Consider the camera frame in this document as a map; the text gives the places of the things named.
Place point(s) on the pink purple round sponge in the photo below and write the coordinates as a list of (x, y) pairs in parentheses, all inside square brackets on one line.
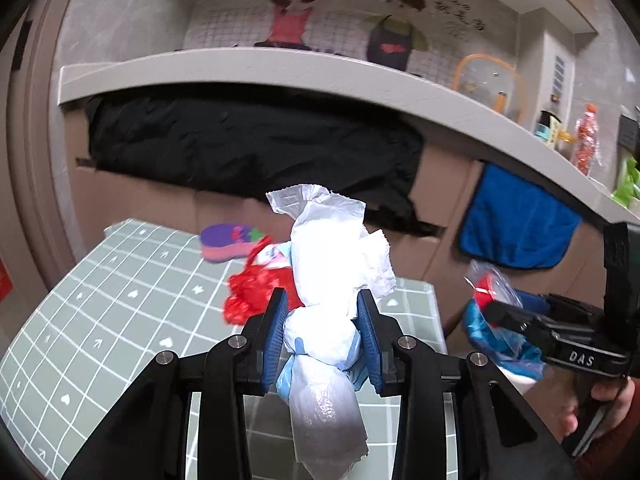
[(225, 241)]

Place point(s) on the black dish rack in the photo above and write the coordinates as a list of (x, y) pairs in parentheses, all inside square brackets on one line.
[(628, 133)]

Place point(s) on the black hanging cloth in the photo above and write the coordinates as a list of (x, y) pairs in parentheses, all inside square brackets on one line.
[(249, 149)]

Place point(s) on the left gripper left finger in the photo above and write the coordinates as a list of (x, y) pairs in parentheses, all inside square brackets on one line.
[(143, 435)]

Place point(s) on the dark sauce bottle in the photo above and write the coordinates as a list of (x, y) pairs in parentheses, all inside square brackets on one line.
[(548, 128)]

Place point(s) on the green plastic item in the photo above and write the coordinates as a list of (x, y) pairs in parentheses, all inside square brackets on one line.
[(627, 188)]

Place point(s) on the orange capped plastic bottle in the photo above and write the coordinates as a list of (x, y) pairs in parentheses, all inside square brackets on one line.
[(586, 146)]

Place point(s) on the colourful tissue packet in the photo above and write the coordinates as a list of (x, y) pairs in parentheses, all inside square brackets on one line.
[(275, 256)]

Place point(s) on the blue hanging towel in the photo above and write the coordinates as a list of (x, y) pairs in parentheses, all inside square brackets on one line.
[(515, 224)]

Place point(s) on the white tissue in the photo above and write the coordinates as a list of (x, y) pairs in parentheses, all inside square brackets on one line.
[(333, 258)]

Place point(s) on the clear plastic wrapper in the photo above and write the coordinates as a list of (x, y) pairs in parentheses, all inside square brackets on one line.
[(490, 285)]

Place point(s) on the cartoon couple wall sticker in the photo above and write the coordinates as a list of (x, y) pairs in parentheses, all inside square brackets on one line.
[(424, 38)]

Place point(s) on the white smiley trash bin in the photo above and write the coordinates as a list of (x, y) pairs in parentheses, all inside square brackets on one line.
[(520, 382)]

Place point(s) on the red plastic bag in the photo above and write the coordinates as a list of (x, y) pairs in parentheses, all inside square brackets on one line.
[(251, 289)]

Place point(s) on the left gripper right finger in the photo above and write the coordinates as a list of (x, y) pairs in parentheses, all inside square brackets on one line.
[(498, 434)]

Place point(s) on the green grid table mat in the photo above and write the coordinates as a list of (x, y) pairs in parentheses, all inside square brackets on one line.
[(142, 290)]

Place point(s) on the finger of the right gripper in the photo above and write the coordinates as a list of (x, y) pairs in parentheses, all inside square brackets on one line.
[(533, 302), (517, 320)]

